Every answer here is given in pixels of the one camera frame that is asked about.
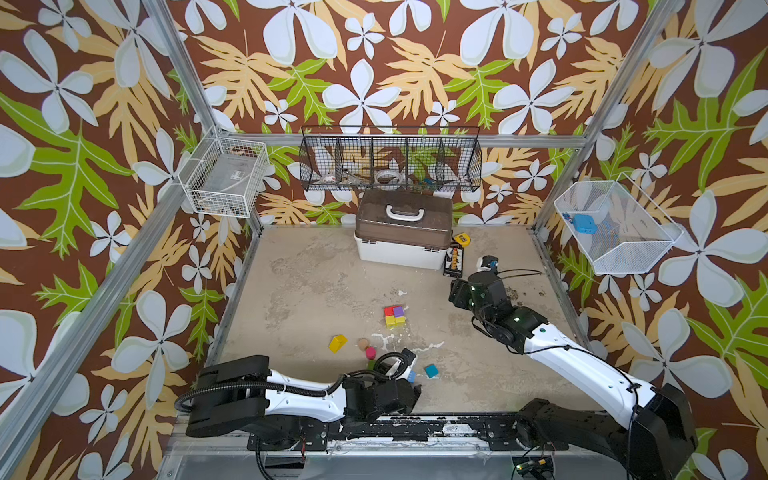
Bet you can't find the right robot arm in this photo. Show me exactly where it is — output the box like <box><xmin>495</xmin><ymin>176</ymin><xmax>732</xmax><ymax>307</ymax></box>
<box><xmin>448</xmin><ymin>256</ymin><xmax>698</xmax><ymax>479</ymax></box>

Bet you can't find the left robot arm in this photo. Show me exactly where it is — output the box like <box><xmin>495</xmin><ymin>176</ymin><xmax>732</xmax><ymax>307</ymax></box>
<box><xmin>174</xmin><ymin>349</ymin><xmax>421</xmax><ymax>439</ymax></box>

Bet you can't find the yellow wedge block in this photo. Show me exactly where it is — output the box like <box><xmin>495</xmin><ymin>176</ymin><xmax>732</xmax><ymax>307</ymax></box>
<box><xmin>328</xmin><ymin>334</ymin><xmax>348</xmax><ymax>354</ymax></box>

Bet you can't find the teal cube block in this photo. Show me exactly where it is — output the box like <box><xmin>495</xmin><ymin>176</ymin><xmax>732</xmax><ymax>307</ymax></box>
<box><xmin>425</xmin><ymin>364</ymin><xmax>439</xmax><ymax>378</ymax></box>

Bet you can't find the black battery holder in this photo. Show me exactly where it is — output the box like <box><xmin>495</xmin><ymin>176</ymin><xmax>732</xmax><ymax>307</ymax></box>
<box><xmin>443</xmin><ymin>244</ymin><xmax>464</xmax><ymax>278</ymax></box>

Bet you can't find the brown lid storage box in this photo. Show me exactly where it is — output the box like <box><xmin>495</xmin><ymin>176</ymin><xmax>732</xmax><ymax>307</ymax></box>
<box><xmin>354</xmin><ymin>189</ymin><xmax>453</xmax><ymax>270</ymax></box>

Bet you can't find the blue object in basket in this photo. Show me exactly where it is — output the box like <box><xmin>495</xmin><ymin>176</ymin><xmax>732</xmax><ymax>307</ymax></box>
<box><xmin>570</xmin><ymin>214</ymin><xmax>598</xmax><ymax>235</ymax></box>

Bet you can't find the white mesh basket right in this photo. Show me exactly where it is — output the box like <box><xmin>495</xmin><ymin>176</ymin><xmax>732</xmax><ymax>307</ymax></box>
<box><xmin>554</xmin><ymin>174</ymin><xmax>683</xmax><ymax>276</ymax></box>

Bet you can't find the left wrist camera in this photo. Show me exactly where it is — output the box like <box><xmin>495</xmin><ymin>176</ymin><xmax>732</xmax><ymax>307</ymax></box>
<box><xmin>385</xmin><ymin>349</ymin><xmax>417</xmax><ymax>379</ymax></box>

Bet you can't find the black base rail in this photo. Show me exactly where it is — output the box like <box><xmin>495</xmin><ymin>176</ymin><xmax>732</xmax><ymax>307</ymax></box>
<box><xmin>243</xmin><ymin>412</ymin><xmax>569</xmax><ymax>454</ymax></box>

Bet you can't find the black wire basket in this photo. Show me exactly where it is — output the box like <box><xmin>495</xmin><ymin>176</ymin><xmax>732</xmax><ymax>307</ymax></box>
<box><xmin>298</xmin><ymin>125</ymin><xmax>482</xmax><ymax>194</ymax></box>

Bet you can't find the white wire basket left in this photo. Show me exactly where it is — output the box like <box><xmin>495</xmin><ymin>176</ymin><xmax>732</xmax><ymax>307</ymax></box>
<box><xmin>180</xmin><ymin>136</ymin><xmax>271</xmax><ymax>219</ymax></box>

